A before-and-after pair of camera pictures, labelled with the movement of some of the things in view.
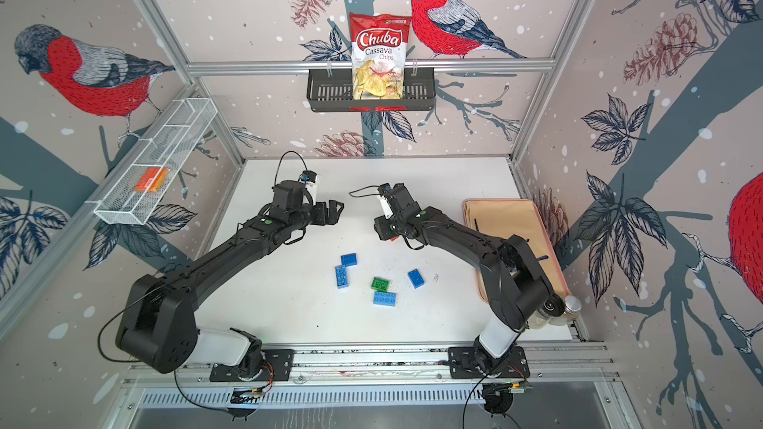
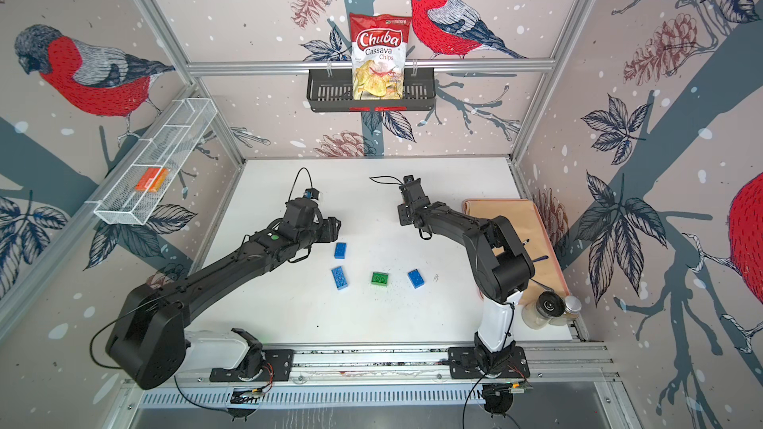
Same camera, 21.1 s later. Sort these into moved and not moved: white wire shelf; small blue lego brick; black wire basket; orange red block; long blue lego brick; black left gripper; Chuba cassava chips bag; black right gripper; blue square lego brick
Moved: small blue lego brick; black right gripper; black left gripper
Not moved: blue square lego brick; long blue lego brick; white wire shelf; orange red block; black wire basket; Chuba cassava chips bag
